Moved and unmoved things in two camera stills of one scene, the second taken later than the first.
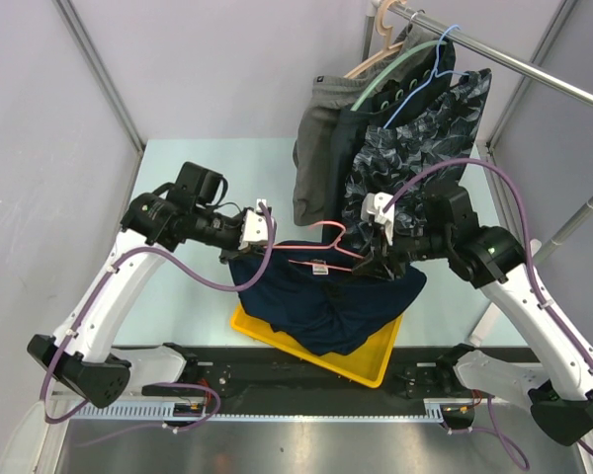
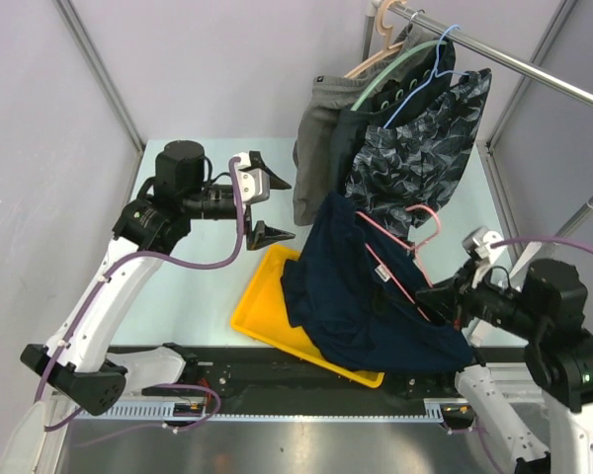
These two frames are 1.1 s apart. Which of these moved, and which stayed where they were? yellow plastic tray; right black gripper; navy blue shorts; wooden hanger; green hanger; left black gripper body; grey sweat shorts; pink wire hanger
Moved: yellow plastic tray; right black gripper; navy blue shorts; pink wire hanger; left black gripper body
Stayed: grey sweat shorts; green hanger; wooden hanger
